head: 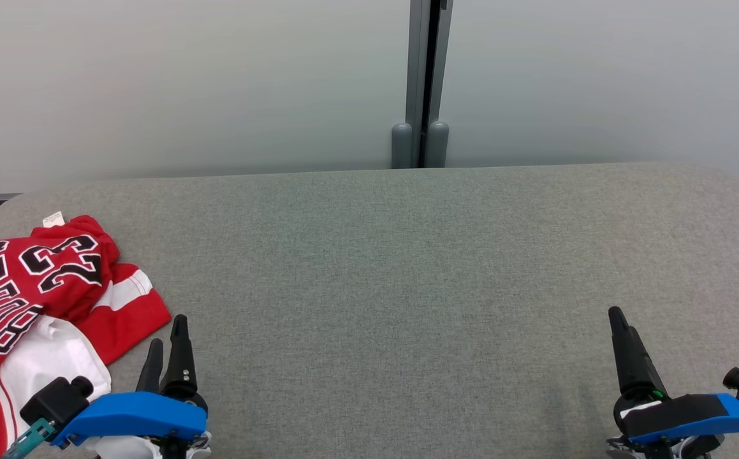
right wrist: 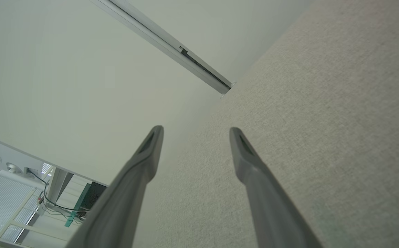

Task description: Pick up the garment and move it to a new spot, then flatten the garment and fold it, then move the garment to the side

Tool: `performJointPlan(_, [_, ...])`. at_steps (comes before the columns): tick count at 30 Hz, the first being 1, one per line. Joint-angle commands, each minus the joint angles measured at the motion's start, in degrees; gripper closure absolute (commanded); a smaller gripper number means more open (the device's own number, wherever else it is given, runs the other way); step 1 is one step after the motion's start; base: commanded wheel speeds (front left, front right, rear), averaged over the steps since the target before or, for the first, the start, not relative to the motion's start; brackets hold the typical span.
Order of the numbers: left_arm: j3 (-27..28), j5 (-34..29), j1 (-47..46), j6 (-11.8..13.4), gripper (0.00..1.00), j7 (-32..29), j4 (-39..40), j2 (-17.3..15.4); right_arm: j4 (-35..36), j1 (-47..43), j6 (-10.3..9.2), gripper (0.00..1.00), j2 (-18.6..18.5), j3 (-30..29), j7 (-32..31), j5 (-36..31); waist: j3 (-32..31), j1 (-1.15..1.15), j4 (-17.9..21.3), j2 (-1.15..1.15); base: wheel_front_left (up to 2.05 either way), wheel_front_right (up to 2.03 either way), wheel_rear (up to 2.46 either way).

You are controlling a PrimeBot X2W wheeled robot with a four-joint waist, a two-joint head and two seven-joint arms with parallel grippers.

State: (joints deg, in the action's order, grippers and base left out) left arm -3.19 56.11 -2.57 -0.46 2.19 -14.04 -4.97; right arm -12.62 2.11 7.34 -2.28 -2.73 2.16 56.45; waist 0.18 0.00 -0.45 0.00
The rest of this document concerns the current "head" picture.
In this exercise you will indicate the red basketball jersey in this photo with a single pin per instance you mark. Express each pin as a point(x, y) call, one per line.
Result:
point(18, 287)

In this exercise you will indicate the red shorts with white stripe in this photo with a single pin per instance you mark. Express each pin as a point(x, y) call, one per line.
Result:
point(130, 306)

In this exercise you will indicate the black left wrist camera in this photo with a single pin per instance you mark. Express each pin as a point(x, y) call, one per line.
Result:
point(57, 400)

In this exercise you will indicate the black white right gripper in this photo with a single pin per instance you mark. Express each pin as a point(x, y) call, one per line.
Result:
point(624, 408)

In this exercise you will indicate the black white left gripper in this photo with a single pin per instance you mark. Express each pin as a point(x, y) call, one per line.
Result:
point(200, 405)

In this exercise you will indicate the blue right camera mount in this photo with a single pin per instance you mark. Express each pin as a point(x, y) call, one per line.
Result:
point(694, 417)

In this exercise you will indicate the grey partition post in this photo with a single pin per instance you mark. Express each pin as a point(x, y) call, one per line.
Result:
point(421, 76)

